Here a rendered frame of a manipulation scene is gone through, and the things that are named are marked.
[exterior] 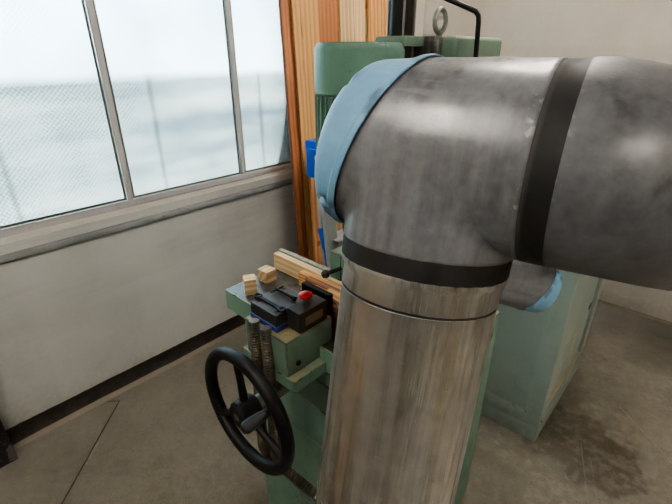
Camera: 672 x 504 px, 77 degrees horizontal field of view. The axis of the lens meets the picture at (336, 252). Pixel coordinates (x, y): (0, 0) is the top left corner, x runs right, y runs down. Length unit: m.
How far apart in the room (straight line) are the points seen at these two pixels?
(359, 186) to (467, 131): 0.07
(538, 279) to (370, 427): 0.55
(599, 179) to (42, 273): 1.95
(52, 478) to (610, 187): 2.10
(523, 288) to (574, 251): 0.56
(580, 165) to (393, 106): 0.10
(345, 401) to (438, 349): 0.08
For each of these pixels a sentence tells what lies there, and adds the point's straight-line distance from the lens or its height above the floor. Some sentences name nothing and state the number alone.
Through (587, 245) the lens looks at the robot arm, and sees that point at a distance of 0.24.
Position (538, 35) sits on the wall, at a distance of 3.14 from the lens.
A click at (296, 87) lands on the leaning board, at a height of 1.33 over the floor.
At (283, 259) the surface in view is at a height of 0.94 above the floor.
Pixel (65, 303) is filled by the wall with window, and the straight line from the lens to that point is 2.10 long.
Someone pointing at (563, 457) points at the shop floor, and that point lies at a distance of 2.13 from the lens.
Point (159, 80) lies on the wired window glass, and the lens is 2.15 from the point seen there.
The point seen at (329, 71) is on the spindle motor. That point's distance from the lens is 0.85.
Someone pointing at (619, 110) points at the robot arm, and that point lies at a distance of 0.23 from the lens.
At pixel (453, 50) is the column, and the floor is 1.49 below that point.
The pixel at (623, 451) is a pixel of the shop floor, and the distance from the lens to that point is 2.27.
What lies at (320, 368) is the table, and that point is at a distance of 0.97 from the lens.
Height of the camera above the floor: 1.49
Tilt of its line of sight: 25 degrees down
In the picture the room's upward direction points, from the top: straight up
